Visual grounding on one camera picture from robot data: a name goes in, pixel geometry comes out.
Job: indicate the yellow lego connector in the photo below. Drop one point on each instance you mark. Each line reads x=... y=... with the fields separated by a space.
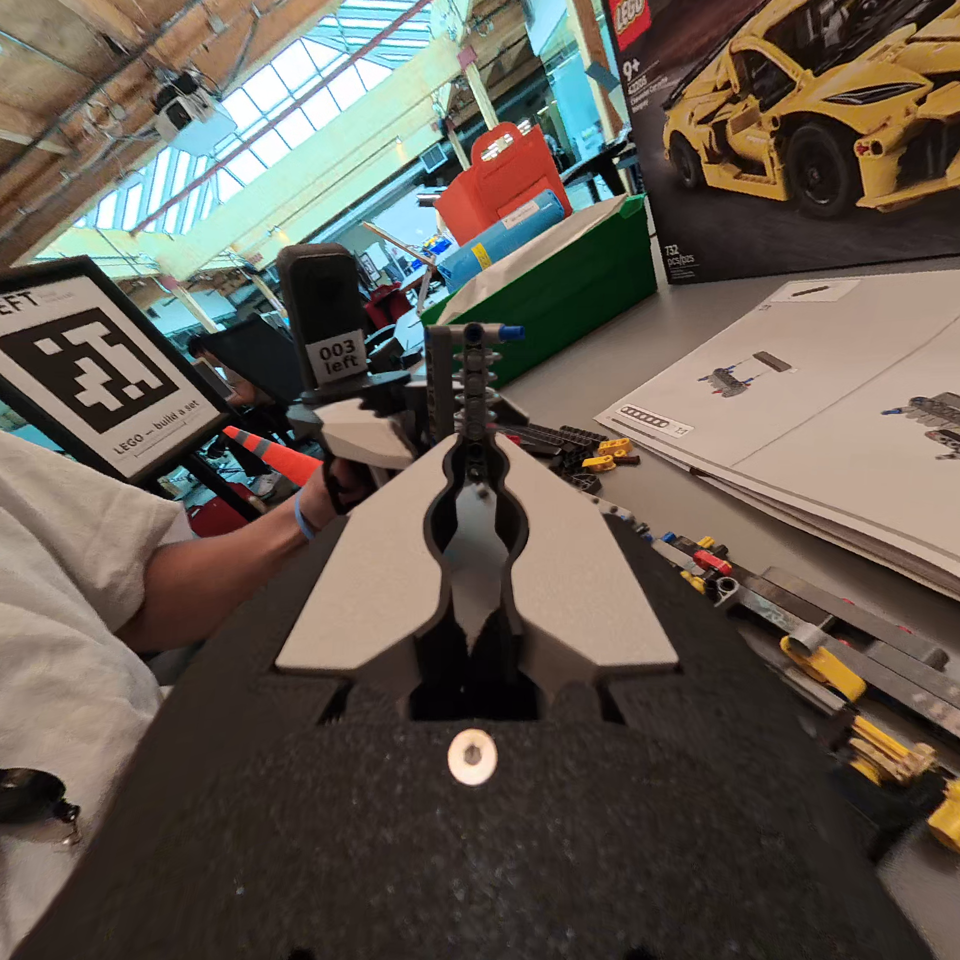
x=615 y=445
x=598 y=462

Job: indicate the lego set box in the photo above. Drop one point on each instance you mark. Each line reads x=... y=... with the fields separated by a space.
x=750 y=240

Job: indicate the blue cylinder roll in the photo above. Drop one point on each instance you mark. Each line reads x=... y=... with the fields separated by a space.
x=495 y=240

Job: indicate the grey ceiling unit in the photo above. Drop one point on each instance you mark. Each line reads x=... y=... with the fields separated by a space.
x=184 y=109

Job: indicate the red plastic tote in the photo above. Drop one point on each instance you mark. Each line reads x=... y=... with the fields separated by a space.
x=510 y=180

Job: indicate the orange striped cone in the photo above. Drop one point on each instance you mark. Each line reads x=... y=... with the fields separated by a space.
x=277 y=454

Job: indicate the small lego beam assembly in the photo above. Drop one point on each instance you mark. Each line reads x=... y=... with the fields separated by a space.
x=474 y=390

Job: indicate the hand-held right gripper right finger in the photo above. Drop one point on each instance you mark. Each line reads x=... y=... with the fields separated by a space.
x=592 y=592

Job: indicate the green plastic bin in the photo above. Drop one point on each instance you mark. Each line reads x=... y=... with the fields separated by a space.
x=570 y=307

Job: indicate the lego chassis assembly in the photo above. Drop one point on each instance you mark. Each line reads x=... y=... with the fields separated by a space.
x=825 y=667

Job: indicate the pile of dark lego beams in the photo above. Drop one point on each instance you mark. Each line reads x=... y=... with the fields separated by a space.
x=555 y=439

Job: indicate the blue wristband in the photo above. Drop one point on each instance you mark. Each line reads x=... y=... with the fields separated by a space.
x=302 y=521

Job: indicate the framed marker sign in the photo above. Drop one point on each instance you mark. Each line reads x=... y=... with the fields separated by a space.
x=90 y=375

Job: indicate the red office chair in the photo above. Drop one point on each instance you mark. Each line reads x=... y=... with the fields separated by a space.
x=386 y=304

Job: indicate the instruction booklet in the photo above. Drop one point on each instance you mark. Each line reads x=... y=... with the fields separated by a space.
x=825 y=390

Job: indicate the person's left forearm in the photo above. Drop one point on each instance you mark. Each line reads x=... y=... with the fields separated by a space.
x=210 y=570

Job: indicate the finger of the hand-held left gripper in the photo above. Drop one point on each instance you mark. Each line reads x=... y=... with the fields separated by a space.
x=360 y=435

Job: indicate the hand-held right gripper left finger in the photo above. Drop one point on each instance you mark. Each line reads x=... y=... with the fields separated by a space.
x=360 y=592

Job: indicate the person's left hand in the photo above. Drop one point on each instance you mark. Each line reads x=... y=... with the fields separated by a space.
x=341 y=495

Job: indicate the white paper bag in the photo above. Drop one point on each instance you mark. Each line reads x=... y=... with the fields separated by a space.
x=540 y=255

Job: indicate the white shirt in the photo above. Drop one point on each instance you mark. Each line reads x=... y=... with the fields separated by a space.
x=60 y=600

